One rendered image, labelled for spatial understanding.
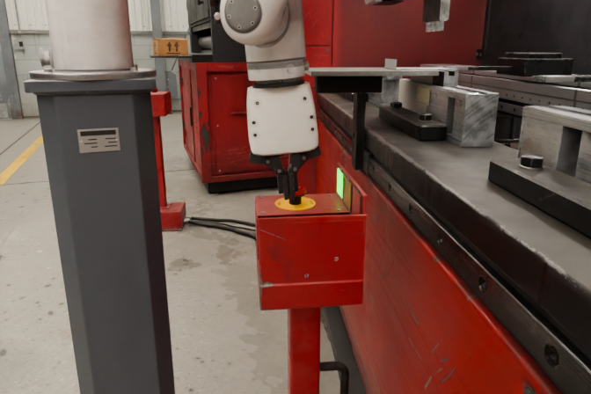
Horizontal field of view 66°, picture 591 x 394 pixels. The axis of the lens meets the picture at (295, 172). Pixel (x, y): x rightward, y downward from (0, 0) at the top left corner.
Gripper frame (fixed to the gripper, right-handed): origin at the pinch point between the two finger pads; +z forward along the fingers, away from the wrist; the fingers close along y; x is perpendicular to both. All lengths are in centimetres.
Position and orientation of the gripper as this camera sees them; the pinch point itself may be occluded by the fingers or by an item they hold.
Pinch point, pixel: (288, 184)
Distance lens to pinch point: 69.8
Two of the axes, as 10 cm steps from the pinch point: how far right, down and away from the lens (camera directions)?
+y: -9.9, 1.1, -0.8
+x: 1.1, 2.6, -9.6
